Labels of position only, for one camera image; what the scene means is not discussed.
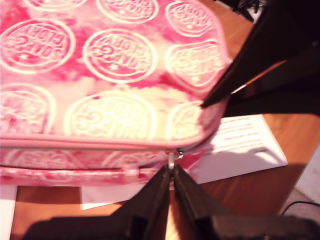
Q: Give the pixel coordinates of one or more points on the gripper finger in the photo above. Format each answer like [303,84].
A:
[195,202]
[150,202]
[287,92]
[262,50]

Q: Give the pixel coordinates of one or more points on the silver metal zipper pull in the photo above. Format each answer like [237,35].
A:
[172,160]

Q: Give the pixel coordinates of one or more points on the pink printed zip bag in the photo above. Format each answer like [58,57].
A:
[112,50]

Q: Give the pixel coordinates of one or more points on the white printed letter sheet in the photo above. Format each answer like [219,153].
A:
[250,155]

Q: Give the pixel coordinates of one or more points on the white LeRobot logo paper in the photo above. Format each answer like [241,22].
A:
[7,212]

